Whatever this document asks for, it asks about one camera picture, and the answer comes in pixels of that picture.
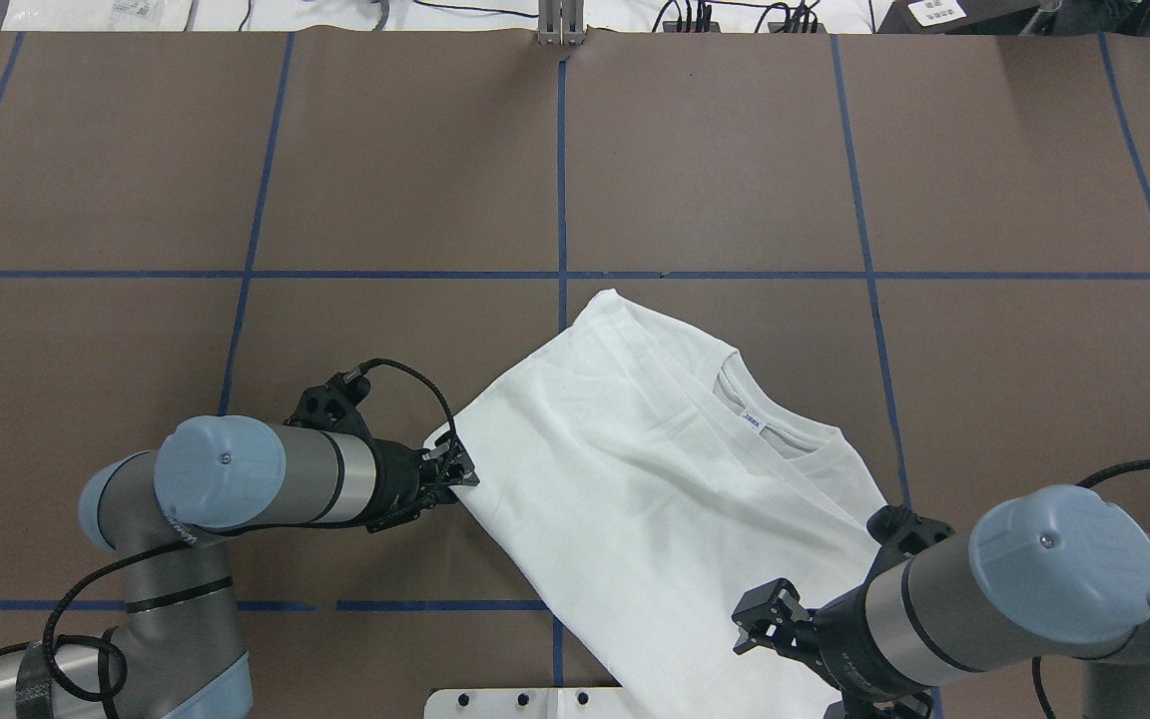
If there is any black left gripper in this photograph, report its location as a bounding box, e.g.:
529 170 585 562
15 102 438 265
365 433 480 531

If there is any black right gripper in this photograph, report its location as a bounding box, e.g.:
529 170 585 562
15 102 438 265
733 578 935 716

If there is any white long-sleeve printed shirt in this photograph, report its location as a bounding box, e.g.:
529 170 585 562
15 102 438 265
455 290 886 718

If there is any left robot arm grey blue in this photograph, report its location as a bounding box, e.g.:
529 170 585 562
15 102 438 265
0 415 480 718

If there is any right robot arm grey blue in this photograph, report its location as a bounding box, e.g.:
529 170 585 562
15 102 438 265
731 485 1150 718

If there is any black box with white label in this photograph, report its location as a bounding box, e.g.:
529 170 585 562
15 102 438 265
876 1 1041 36

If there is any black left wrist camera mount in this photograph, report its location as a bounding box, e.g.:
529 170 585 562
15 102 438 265
283 368 371 438

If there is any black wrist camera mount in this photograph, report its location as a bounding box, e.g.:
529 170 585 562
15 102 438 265
283 368 371 438
865 504 955 563

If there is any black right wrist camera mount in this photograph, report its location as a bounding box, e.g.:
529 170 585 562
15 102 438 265
865 504 955 563

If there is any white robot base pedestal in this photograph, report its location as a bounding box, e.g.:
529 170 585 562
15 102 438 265
423 687 635 718

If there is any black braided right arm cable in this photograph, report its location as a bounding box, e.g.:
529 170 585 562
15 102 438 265
1029 456 1150 719

